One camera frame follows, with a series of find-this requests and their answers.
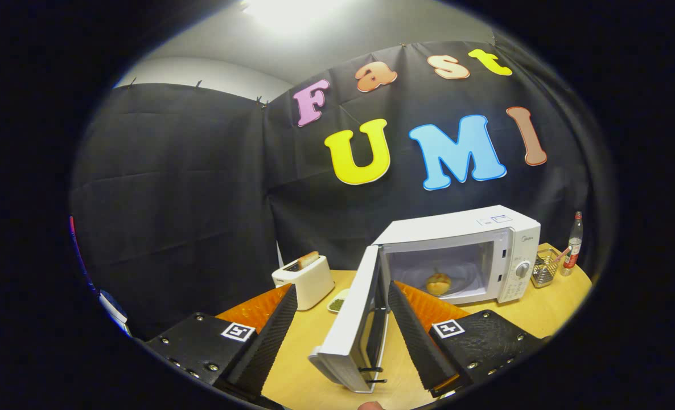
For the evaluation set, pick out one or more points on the red checkered straw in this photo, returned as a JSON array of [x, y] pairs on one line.
[[562, 254]]

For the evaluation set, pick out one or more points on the white microwave door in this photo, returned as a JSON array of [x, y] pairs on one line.
[[346, 324]]

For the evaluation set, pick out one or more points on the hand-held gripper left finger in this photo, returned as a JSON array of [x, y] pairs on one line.
[[272, 341]]

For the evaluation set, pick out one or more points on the divided dish of beans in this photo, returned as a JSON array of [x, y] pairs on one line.
[[337, 303]]

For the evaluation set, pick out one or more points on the white microwave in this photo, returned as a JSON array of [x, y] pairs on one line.
[[519, 239]]

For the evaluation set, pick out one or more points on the plastic bottle with red label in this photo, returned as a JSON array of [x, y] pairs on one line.
[[572, 256]]

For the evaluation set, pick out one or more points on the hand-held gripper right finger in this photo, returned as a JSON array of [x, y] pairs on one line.
[[414, 341]]

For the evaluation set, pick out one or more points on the round bread bun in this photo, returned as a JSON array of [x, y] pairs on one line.
[[438, 283]]

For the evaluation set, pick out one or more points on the black backdrop cloth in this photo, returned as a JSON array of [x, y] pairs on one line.
[[172, 199]]

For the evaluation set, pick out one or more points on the toast slice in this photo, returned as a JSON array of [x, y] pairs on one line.
[[309, 259]]

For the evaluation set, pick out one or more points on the white toaster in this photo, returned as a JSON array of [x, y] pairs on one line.
[[309, 285]]

